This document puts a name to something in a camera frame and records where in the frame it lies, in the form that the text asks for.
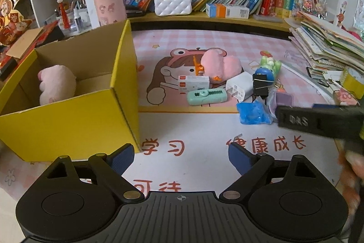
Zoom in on yellow cardboard box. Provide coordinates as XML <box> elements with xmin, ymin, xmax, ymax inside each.
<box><xmin>0</xmin><ymin>19</ymin><xmax>142</xmax><ymax>163</ymax></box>

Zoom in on pink cartoon desk mat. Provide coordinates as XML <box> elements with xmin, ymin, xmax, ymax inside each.
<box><xmin>0</xmin><ymin>29</ymin><xmax>346</xmax><ymax>205</ymax></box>

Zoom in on white charger plug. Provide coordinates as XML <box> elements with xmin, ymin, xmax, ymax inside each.
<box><xmin>226</xmin><ymin>71</ymin><xmax>254</xmax><ymax>103</ymax></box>

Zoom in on white ruler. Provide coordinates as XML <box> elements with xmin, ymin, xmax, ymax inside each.
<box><xmin>279</xmin><ymin>61</ymin><xmax>334</xmax><ymax>96</ymax></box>

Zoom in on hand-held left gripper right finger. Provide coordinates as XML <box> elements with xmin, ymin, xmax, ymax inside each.
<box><xmin>219</xmin><ymin>143</ymin><xmax>319</xmax><ymax>203</ymax></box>

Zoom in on blue plastic bag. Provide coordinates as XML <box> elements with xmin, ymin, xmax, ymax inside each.
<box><xmin>237</xmin><ymin>100</ymin><xmax>274</xmax><ymax>125</ymax></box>

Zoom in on colourful beaded headdress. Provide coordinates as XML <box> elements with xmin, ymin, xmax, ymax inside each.
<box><xmin>292</xmin><ymin>0</ymin><xmax>328</xmax><ymax>19</ymax></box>

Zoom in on blue round toy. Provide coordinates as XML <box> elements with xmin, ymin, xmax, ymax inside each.
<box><xmin>254</xmin><ymin>68</ymin><xmax>275</xmax><ymax>82</ymax></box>

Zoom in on pen holder with pens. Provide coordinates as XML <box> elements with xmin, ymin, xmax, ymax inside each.
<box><xmin>55</xmin><ymin>0</ymin><xmax>89</xmax><ymax>33</ymax></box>

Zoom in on pink paper note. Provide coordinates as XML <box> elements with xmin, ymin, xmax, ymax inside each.
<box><xmin>332</xmin><ymin>90</ymin><xmax>359</xmax><ymax>106</ymax></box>

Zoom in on yellow tape roll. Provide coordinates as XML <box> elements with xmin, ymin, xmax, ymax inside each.
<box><xmin>341</xmin><ymin>69</ymin><xmax>364</xmax><ymax>93</ymax></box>

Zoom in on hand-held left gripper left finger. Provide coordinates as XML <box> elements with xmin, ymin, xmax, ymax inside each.
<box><xmin>45</xmin><ymin>143</ymin><xmax>145</xmax><ymax>203</ymax></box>

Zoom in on black binder clip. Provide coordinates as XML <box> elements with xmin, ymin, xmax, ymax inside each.
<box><xmin>252</xmin><ymin>73</ymin><xmax>269</xmax><ymax>99</ymax></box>

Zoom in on stack of workbooks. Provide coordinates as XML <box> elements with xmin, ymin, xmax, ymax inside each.
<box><xmin>284</xmin><ymin>12</ymin><xmax>364</xmax><ymax>82</ymax></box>

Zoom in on mint green correction tape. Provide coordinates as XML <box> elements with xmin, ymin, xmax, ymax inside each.
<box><xmin>187</xmin><ymin>88</ymin><xmax>228</xmax><ymax>104</ymax></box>

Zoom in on orange white blue carton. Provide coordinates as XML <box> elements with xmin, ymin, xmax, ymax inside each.
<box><xmin>205</xmin><ymin>3</ymin><xmax>250</xmax><ymax>19</ymax></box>

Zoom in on person's right hand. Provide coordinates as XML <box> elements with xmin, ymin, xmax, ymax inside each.
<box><xmin>338</xmin><ymin>151</ymin><xmax>364</xmax><ymax>213</ymax></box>

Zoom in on orange hair clip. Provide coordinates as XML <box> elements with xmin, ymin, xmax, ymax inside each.
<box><xmin>193</xmin><ymin>55</ymin><xmax>206</xmax><ymax>76</ymax></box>

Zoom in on purple clear small box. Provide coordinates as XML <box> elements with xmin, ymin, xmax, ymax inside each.
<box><xmin>268</xmin><ymin>89</ymin><xmax>294</xmax><ymax>116</ymax></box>

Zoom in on red paper decorations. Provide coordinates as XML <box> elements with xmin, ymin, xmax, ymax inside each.
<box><xmin>0</xmin><ymin>0</ymin><xmax>34</xmax><ymax>46</ymax></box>

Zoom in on white staples box red label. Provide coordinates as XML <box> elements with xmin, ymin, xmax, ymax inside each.
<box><xmin>178</xmin><ymin>75</ymin><xmax>210</xmax><ymax>91</ymax></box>

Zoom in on pink plush duck toy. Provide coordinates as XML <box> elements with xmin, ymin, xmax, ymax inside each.
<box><xmin>200</xmin><ymin>49</ymin><xmax>242</xmax><ymax>82</ymax></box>

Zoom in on pink plush paw toy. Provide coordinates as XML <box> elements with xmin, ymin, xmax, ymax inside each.
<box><xmin>38</xmin><ymin>64</ymin><xmax>77</xmax><ymax>106</ymax></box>

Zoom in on green dinosaur squishy toy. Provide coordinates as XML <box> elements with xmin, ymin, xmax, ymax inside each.
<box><xmin>260</xmin><ymin>54</ymin><xmax>282</xmax><ymax>79</ymax></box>

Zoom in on pink printed paper roll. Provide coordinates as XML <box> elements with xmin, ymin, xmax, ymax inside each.
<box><xmin>94</xmin><ymin>0</ymin><xmax>128</xmax><ymax>27</ymax></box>

